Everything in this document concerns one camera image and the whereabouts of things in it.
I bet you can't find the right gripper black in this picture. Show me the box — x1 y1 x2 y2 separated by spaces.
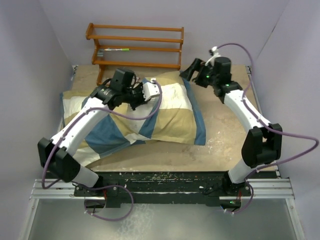
179 58 219 89

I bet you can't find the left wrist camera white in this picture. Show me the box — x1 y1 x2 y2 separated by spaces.
142 78 160 102

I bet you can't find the orange wooden rack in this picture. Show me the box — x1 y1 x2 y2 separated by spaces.
85 22 185 86

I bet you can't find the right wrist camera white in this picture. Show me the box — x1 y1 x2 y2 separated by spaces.
204 46 221 66

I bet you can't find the aluminium frame rail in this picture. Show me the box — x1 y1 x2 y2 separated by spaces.
29 178 295 200

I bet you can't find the green white pen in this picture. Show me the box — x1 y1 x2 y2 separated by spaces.
103 48 130 52

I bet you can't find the patchwork pillowcase blue beige white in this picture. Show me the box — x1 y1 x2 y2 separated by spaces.
74 71 206 166

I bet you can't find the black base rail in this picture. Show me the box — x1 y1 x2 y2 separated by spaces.
74 171 251 209

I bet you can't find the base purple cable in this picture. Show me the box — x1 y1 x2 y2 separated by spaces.
83 183 135 221
223 182 255 217

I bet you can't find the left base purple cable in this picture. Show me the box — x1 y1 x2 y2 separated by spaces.
83 183 135 221

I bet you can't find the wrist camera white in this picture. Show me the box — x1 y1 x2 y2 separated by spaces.
204 46 221 66
142 78 160 102

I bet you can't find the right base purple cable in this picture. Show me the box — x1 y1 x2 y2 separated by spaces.
223 182 255 217

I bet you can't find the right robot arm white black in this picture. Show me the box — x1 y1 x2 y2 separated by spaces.
180 56 282 196

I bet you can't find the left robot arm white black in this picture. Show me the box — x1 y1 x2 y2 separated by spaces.
37 68 162 196

